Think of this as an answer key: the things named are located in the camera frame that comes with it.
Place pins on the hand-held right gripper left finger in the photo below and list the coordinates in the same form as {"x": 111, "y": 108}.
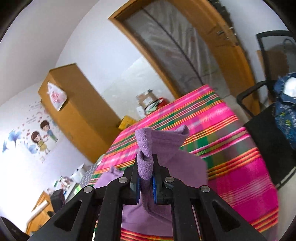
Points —
{"x": 137, "y": 192}

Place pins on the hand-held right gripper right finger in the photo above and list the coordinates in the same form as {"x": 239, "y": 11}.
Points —
{"x": 154, "y": 191}

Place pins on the purple fleece garment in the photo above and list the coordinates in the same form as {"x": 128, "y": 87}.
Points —
{"x": 166, "y": 153}

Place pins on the blue and white clothes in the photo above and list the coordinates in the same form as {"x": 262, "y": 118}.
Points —
{"x": 285, "y": 111}

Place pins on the white paper roll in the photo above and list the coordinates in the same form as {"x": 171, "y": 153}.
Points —
{"x": 39, "y": 206}

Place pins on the white bedside cabinet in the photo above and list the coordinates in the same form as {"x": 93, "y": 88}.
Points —
{"x": 74, "y": 185}

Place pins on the wooden headboard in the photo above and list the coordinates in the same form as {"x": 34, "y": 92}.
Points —
{"x": 38, "y": 220}

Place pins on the white box on cabinet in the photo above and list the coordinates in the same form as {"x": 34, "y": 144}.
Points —
{"x": 79, "y": 170}

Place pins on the dark floral cloth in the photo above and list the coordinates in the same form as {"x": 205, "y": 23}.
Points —
{"x": 90, "y": 173}

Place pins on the yellow box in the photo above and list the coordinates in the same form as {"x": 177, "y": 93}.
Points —
{"x": 126, "y": 122}

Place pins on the pink green plaid bed sheet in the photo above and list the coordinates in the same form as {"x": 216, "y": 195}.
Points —
{"x": 231, "y": 173}

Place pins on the small white box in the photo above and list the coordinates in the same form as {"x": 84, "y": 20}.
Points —
{"x": 140, "y": 111}

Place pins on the wooden wardrobe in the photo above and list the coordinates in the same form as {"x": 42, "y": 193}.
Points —
{"x": 78, "y": 111}

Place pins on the brown cardboard box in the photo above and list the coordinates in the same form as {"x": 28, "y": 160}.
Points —
{"x": 146, "y": 98}

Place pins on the white plastic bag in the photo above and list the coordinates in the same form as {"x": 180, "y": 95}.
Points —
{"x": 56, "y": 96}

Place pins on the black mesh office chair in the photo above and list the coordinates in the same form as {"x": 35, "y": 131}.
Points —
{"x": 266, "y": 139}

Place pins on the clear plastic door curtain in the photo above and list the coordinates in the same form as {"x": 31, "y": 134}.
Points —
{"x": 175, "y": 46}

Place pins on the wooden door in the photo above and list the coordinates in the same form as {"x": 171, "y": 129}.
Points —
{"x": 226, "y": 58}

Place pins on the cartoon couple wall sticker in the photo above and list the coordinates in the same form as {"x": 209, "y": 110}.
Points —
{"x": 40, "y": 141}

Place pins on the wooden door frame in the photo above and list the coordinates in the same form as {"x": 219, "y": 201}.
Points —
{"x": 116, "y": 19}

